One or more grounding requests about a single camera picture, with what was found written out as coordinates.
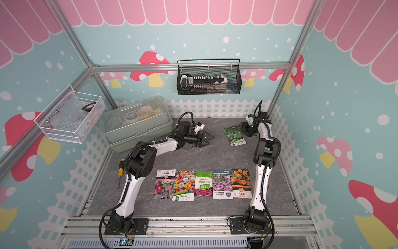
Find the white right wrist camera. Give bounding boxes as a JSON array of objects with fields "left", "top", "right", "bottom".
[{"left": 246, "top": 114, "right": 256, "bottom": 126}]

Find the pink aster flower seed packet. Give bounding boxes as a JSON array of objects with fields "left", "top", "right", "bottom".
[{"left": 153, "top": 169, "right": 176, "bottom": 199}]

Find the orange black seed packet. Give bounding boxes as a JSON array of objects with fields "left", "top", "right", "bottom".
[{"left": 231, "top": 169, "right": 252, "bottom": 199}]

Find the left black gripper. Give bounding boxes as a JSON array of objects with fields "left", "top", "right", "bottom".
[{"left": 183, "top": 130, "right": 214, "bottom": 148}]

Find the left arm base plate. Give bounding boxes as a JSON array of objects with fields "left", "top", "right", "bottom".
[{"left": 105, "top": 218, "right": 149, "bottom": 236}]

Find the green white seed packet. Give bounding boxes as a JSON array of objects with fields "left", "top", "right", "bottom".
[{"left": 194, "top": 171, "right": 214, "bottom": 197}]

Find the white black tool in basket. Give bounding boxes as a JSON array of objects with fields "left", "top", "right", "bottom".
[{"left": 177, "top": 74, "right": 228, "bottom": 94}]

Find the purple flower seed packet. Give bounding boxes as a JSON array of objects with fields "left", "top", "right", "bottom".
[{"left": 212, "top": 170, "right": 233, "bottom": 200}]

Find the mixed rose flower seed packet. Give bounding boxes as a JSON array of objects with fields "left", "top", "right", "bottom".
[{"left": 172, "top": 170, "right": 196, "bottom": 202}]

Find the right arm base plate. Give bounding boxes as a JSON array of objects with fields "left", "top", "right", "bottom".
[{"left": 227, "top": 216, "right": 273, "bottom": 236}]

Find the black red tape measure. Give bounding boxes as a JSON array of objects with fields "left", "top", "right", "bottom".
[{"left": 81, "top": 102, "right": 97, "bottom": 113}]

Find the small circuit board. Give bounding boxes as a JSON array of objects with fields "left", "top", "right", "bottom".
[{"left": 118, "top": 238, "right": 134, "bottom": 247}]

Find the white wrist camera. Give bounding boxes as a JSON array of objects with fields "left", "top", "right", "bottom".
[
  {"left": 193, "top": 122, "right": 205, "bottom": 134},
  {"left": 246, "top": 114, "right": 256, "bottom": 126}
]

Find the white wire wall basket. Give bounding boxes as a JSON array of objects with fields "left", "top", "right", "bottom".
[{"left": 34, "top": 85, "right": 106, "bottom": 144}]

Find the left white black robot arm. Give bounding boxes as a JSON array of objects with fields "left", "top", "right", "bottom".
[{"left": 98, "top": 112, "right": 215, "bottom": 235}]

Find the black wire wall basket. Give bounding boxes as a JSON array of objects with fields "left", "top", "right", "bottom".
[{"left": 176, "top": 59, "right": 242, "bottom": 95}]

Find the yellow black screwdriver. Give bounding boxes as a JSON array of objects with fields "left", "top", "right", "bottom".
[{"left": 117, "top": 159, "right": 125, "bottom": 189}]

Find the dark green vegetable seed packet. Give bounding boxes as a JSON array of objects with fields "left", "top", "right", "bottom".
[{"left": 223, "top": 126, "right": 246, "bottom": 147}]

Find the translucent green plastic storage box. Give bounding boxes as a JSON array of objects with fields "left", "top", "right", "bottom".
[{"left": 99, "top": 96, "right": 173, "bottom": 153}]

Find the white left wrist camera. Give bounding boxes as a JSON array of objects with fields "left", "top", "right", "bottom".
[{"left": 193, "top": 122, "right": 205, "bottom": 134}]

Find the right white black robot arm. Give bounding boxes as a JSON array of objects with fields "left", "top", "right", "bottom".
[{"left": 244, "top": 111, "right": 281, "bottom": 234}]

